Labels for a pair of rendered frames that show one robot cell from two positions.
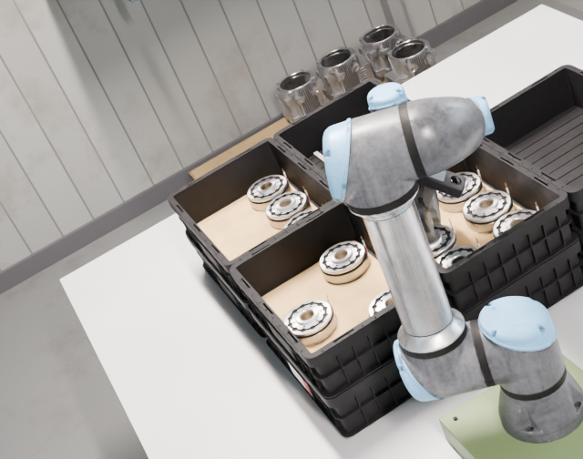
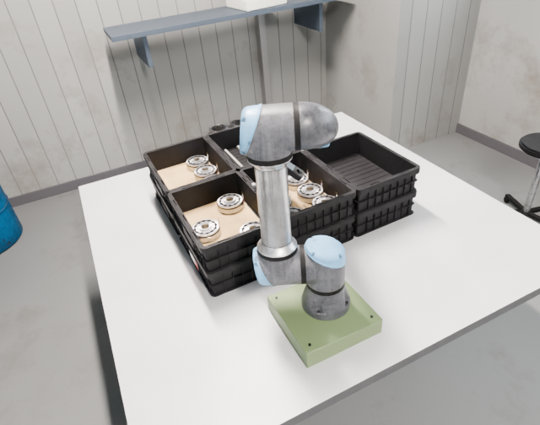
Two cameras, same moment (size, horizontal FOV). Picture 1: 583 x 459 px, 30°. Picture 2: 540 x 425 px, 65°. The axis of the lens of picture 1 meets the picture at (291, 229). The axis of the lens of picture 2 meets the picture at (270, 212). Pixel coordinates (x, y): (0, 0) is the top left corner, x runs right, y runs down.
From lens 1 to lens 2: 0.65 m
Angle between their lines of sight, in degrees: 9
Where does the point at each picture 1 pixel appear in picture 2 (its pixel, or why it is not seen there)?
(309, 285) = (208, 212)
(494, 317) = (314, 244)
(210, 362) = (147, 243)
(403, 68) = not seen: hidden behind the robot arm
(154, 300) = (125, 206)
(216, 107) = (180, 131)
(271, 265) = (191, 196)
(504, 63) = not seen: hidden behind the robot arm
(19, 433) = (45, 262)
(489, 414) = (295, 298)
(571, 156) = (353, 175)
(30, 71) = (93, 91)
